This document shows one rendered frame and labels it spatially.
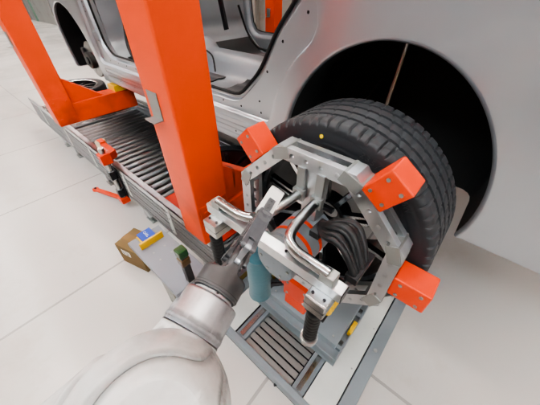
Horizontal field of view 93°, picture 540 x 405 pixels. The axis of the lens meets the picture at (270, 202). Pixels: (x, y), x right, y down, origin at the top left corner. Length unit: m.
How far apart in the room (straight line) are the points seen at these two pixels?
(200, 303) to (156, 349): 0.19
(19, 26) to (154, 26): 1.94
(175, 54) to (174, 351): 0.77
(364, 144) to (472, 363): 1.40
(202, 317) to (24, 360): 1.63
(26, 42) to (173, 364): 2.62
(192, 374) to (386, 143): 0.61
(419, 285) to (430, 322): 1.08
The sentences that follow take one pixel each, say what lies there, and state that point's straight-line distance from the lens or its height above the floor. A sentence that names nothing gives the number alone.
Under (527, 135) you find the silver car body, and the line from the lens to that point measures 0.96.
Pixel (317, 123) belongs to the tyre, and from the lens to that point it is 0.71.
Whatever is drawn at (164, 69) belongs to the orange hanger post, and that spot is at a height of 1.26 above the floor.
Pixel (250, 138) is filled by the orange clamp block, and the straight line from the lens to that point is 0.77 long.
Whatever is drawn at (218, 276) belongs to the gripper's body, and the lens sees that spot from 0.40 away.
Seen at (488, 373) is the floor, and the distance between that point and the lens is 1.84.
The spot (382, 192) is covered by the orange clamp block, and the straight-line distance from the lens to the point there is 0.59.
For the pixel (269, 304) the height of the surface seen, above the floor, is 0.15.
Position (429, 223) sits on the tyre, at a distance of 0.71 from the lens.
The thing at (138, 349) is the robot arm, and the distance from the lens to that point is 0.20.
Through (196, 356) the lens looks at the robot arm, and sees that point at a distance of 0.20.
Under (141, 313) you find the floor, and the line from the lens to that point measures 1.77.
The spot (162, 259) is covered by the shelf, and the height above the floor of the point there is 0.45.
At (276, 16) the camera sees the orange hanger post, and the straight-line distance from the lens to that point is 4.14.
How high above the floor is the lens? 1.44
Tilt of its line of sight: 41 degrees down
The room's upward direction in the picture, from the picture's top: straight up
